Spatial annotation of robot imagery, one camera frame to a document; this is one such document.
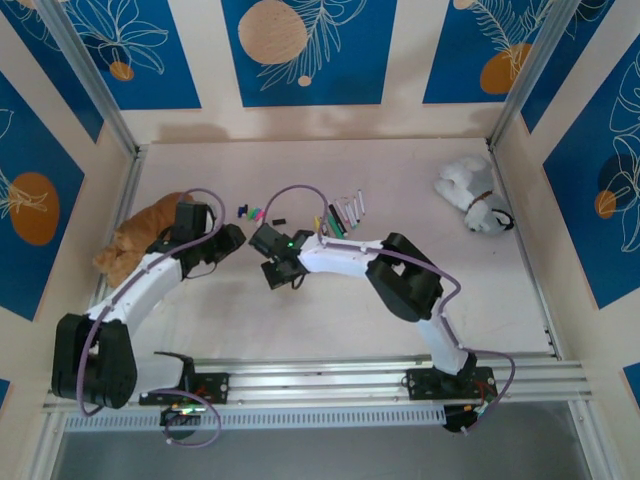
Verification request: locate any green highlighter pen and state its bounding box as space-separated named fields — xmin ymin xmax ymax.
xmin=329 ymin=205 xmax=348 ymax=238

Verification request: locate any brown plush toy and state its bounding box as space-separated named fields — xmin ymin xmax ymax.
xmin=93 ymin=192 xmax=185 ymax=289

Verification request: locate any black controller board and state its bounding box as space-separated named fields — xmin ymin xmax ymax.
xmin=443 ymin=398 xmax=497 ymax=435
xmin=159 ymin=403 xmax=204 ymax=427

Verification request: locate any white grey plush dog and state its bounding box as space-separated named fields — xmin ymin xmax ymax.
xmin=433 ymin=154 xmax=516 ymax=235

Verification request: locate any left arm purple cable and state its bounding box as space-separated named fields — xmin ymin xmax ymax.
xmin=78 ymin=187 xmax=227 ymax=447

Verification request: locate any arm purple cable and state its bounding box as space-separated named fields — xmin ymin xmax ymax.
xmin=78 ymin=187 xmax=227 ymax=447
xmin=263 ymin=184 xmax=517 ymax=435

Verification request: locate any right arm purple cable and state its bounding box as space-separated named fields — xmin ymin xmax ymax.
xmin=263 ymin=184 xmax=517 ymax=435

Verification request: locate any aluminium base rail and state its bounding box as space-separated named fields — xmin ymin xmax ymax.
xmin=42 ymin=352 xmax=594 ymax=415

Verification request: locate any white slotted cable duct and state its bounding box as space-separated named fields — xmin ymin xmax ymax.
xmin=63 ymin=404 xmax=447 ymax=432

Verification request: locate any aluminium frame post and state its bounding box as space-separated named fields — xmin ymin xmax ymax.
xmin=34 ymin=0 xmax=149 ymax=160
xmin=485 ymin=0 xmax=585 ymax=154

